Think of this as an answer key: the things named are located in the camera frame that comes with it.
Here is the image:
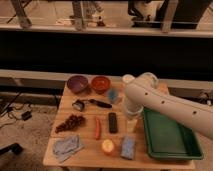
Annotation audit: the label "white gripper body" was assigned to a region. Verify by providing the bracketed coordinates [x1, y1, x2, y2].
[122, 100, 144, 120]

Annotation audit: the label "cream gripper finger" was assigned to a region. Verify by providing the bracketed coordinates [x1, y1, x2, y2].
[126, 118, 132, 133]
[131, 119, 138, 133]

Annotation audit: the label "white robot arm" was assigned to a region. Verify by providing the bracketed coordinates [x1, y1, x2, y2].
[122, 72, 213, 140]

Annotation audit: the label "black remote control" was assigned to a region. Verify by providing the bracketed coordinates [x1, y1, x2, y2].
[108, 113, 118, 133]

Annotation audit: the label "yellow red apple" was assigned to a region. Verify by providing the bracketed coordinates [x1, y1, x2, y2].
[101, 139, 115, 155]

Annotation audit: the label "white paper cup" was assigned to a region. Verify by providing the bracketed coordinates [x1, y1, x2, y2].
[122, 74, 135, 84]

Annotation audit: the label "green plastic tray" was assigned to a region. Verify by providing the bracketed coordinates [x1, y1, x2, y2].
[143, 108, 203, 160]

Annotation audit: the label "wooden tongs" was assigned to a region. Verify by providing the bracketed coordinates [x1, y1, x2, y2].
[158, 83, 169, 94]

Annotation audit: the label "red bowl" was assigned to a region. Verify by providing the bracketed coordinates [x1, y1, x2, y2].
[91, 76, 111, 94]

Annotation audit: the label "bunch of dark grapes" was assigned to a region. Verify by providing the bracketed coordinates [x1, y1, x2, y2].
[55, 114, 86, 133]

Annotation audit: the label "purple bowl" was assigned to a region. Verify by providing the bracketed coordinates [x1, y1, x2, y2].
[67, 75, 88, 93]

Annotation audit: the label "blue grey cloth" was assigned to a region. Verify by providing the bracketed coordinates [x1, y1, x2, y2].
[53, 135, 84, 162]

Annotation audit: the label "black power adapter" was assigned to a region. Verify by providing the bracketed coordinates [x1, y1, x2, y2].
[21, 111, 32, 121]

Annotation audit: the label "black handled brush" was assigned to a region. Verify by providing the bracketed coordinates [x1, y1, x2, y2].
[72, 99, 112, 112]

